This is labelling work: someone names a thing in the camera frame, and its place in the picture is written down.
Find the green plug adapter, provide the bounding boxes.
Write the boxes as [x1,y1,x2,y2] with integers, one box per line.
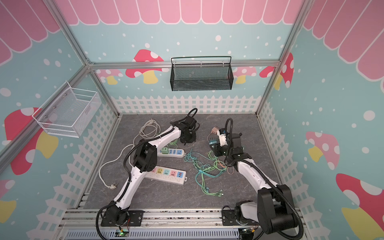
[160,147,170,155]

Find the small white blue power strip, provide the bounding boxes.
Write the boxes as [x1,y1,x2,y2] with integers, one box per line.
[158,148,186,158]

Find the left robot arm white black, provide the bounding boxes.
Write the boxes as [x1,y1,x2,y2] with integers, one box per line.
[96,108,200,240]

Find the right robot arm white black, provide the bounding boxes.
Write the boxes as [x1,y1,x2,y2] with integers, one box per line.
[210,118,304,240]

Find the pink plug adapter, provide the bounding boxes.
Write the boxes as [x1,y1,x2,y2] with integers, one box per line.
[207,127,220,143]

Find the large white colourful power strip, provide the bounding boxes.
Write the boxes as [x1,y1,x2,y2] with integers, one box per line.
[145,166,188,185]

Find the tangled green charging cables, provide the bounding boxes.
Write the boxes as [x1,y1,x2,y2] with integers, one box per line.
[167,139,238,199]

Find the white coiled power cord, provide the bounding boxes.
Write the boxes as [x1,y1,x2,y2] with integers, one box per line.
[98,119,162,190]

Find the black wire mesh basket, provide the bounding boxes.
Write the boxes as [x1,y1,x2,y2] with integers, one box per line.
[170,56,234,92]

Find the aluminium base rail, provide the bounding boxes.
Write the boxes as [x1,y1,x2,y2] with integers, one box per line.
[56,206,307,230]

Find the grey slotted cable duct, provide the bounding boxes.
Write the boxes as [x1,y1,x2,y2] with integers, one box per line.
[64,228,241,240]

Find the white wire mesh basket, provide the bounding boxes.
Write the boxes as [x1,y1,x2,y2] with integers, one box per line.
[32,82,102,138]

